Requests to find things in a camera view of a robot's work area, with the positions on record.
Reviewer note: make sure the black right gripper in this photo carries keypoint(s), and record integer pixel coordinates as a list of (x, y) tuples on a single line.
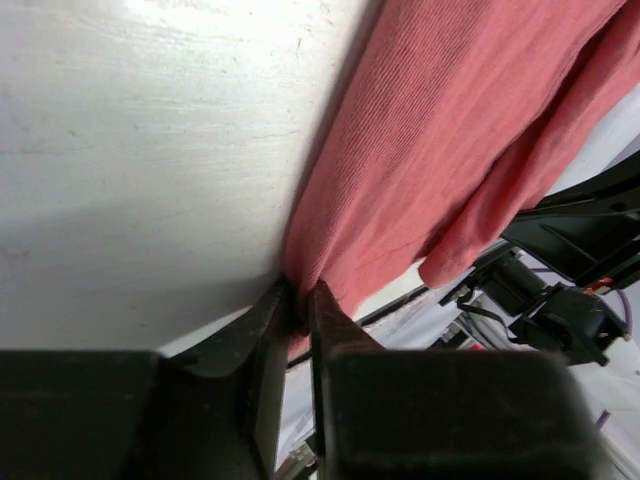
[(586, 233)]

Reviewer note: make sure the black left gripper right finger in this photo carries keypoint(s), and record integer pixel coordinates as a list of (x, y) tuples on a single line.
[(337, 344)]

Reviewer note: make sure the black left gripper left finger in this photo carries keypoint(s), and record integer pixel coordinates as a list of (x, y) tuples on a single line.
[(240, 373)]

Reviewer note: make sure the red t shirt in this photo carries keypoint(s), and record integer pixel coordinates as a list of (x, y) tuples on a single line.
[(459, 115)]

